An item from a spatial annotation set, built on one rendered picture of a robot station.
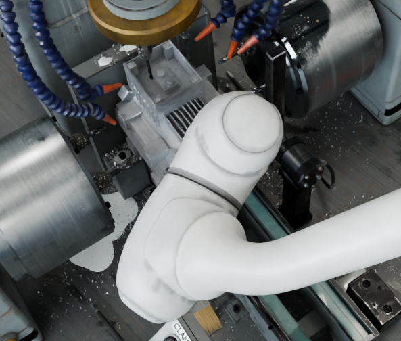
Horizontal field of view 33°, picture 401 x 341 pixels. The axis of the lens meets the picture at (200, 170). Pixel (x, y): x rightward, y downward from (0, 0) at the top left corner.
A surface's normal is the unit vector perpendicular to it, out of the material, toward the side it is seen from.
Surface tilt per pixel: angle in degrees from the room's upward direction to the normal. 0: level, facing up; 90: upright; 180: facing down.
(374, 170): 0
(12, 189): 21
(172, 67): 0
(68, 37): 90
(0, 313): 90
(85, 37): 90
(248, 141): 34
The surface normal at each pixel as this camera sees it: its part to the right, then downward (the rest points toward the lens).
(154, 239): -0.54, -0.36
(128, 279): -0.70, -0.11
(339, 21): 0.22, -0.07
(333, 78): 0.51, 0.56
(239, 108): 0.03, -0.37
